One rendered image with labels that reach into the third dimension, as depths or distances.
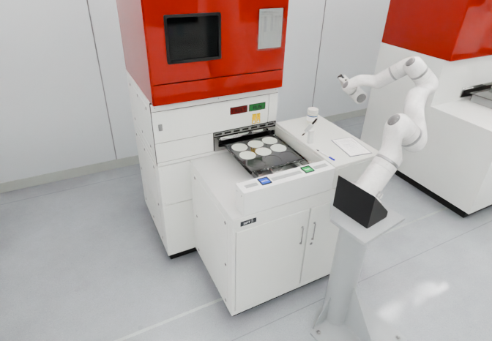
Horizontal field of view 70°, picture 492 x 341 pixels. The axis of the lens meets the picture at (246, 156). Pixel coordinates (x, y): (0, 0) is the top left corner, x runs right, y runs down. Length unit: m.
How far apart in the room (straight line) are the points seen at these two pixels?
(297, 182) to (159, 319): 1.22
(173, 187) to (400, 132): 1.35
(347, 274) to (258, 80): 1.21
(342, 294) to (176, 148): 1.27
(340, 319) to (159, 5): 1.99
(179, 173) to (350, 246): 1.09
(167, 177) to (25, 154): 1.78
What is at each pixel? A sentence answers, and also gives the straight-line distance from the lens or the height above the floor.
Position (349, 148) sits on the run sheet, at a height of 0.97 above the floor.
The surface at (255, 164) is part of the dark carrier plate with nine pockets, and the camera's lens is 2.02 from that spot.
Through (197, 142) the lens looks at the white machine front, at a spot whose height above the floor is 0.93.
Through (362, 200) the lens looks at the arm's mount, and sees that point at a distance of 1.76.
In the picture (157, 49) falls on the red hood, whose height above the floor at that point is 1.52.
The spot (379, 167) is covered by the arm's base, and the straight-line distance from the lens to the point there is 1.80.
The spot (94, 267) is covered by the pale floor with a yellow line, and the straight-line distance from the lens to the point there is 2.82.
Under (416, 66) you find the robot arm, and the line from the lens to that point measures 2.08.
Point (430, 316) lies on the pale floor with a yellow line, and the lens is 2.70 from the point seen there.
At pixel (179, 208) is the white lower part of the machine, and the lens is 2.40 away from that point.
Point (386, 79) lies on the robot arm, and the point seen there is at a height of 1.31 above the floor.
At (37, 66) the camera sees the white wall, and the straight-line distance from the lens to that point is 3.43.
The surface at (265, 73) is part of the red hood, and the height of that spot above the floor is 1.33.
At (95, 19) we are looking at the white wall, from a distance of 3.37.
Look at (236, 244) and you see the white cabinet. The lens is 1.87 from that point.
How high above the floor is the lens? 1.95
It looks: 30 degrees down
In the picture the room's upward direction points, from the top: 2 degrees clockwise
